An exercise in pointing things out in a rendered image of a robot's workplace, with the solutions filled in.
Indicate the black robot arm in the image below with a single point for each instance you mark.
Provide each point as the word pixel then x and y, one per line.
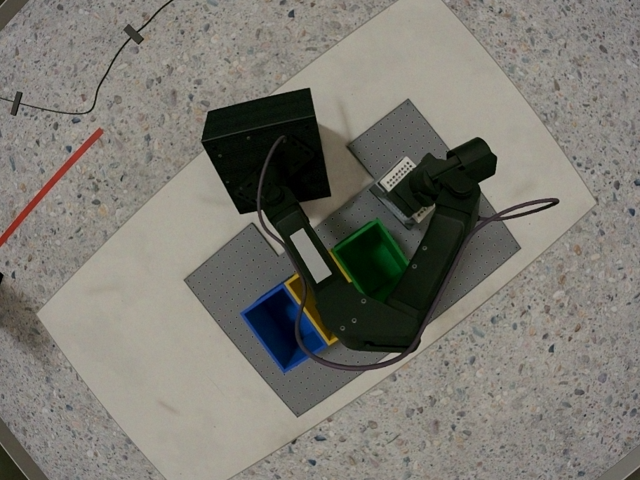
pixel 346 312

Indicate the blue bin with label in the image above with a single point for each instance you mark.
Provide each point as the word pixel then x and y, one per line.
pixel 273 319

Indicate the green bin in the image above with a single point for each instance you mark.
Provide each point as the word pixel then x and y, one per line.
pixel 369 257

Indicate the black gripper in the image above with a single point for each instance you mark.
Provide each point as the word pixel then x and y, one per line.
pixel 401 194

